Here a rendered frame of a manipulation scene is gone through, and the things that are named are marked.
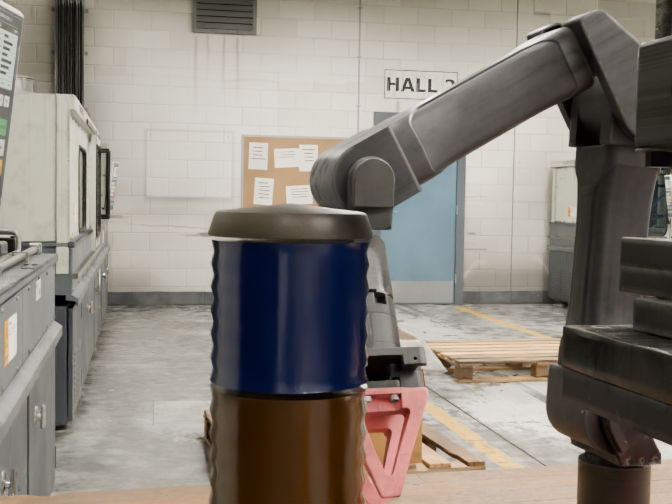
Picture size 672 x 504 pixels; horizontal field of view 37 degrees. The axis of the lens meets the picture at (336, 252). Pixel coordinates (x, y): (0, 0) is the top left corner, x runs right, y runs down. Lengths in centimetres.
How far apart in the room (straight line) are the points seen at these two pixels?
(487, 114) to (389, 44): 1088
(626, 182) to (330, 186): 26
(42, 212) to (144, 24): 650
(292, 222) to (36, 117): 486
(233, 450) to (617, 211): 68
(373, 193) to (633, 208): 24
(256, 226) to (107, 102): 1106
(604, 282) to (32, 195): 434
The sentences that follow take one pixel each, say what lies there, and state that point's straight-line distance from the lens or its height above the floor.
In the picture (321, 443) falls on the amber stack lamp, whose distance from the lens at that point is 23.
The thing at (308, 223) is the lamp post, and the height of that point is 119.
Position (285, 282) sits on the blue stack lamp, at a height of 118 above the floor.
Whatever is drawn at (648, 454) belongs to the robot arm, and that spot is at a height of 99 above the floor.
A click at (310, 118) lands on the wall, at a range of 1141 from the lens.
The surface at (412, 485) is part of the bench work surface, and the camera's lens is 109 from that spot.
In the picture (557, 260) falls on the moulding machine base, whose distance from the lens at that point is 1186.
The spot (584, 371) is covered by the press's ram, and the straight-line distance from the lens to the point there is 48.
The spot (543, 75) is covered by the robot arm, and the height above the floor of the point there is 130.
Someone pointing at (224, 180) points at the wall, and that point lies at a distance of 1126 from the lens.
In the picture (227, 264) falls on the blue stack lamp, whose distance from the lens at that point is 23.
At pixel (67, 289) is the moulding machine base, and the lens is 507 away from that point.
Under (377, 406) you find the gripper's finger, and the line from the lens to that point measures 73.
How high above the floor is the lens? 120
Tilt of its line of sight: 3 degrees down
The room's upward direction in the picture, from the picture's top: 1 degrees clockwise
